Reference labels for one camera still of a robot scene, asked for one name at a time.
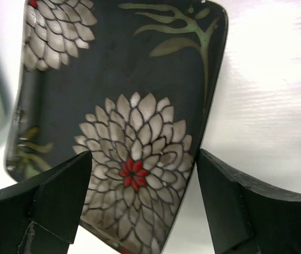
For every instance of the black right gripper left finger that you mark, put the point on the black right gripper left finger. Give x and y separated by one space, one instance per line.
40 215

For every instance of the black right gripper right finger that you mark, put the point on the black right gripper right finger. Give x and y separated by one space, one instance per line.
245 214

